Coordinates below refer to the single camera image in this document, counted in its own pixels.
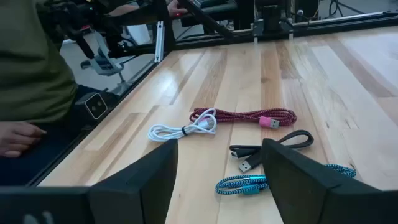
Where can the person's hand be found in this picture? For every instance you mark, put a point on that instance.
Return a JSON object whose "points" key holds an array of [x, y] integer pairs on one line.
{"points": [[18, 137], [175, 7]]}

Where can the black table-level camera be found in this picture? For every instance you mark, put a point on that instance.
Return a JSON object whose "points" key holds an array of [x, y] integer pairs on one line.
{"points": [[96, 105]]}

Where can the black aluminium table frame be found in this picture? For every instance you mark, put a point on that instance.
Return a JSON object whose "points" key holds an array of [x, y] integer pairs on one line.
{"points": [[342, 26]]}

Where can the person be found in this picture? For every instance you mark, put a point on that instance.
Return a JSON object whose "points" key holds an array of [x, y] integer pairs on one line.
{"points": [[31, 62]]}

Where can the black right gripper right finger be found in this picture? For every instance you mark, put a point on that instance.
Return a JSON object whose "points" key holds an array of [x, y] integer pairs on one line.
{"points": [[304, 193]]}

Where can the silver metal bracket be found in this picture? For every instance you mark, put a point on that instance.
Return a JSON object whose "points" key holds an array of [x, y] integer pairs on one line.
{"points": [[159, 40]]}

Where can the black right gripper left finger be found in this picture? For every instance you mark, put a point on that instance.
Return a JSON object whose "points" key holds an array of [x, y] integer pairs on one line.
{"points": [[133, 193]]}

